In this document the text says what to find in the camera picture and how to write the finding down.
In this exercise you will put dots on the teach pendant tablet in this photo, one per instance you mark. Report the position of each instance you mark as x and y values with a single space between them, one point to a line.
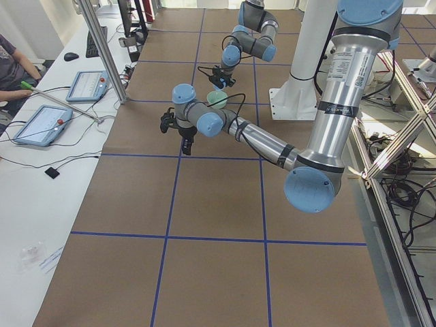
44 126
88 86

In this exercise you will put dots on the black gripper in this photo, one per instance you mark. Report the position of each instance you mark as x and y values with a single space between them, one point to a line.
187 132
223 78

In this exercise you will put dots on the black computer mouse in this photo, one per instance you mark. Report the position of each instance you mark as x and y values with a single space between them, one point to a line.
70 56

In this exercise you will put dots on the small black square pad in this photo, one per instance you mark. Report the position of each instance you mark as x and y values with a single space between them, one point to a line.
52 172

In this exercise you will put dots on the aluminium frame post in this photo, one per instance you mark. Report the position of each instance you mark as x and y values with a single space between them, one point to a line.
92 22

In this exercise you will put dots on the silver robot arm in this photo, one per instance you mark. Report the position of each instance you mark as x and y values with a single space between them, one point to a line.
254 35
310 151

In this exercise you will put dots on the light blue plastic cup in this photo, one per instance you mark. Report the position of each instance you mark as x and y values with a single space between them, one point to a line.
223 83

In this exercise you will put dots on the clear plastic bag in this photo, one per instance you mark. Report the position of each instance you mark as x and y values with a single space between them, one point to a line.
31 256

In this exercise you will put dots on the black keyboard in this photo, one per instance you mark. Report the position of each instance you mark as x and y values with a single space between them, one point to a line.
91 49

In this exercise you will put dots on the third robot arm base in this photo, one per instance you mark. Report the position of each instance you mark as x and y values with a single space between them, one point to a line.
422 70

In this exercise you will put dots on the mint green bowl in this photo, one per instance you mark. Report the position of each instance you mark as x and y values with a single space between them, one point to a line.
217 99

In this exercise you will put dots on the near teach pendant tablet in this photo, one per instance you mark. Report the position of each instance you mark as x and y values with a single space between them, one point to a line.
44 126

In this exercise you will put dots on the far teach pendant tablet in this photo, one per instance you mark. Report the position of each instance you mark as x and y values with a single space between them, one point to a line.
88 86

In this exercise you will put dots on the seated person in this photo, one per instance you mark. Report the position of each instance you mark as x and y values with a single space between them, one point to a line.
16 68

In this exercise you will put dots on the aluminium side frame rack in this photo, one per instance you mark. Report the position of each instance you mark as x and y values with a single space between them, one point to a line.
395 138

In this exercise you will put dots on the metal rod on desk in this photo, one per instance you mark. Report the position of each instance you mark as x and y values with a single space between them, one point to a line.
26 85

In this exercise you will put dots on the black computer monitor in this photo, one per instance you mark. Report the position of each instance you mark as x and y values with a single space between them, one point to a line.
132 16

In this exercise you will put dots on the black box with label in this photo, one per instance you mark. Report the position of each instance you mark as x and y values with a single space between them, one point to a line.
133 47

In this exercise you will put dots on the white camera pillar mount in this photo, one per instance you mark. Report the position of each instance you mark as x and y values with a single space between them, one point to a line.
297 99

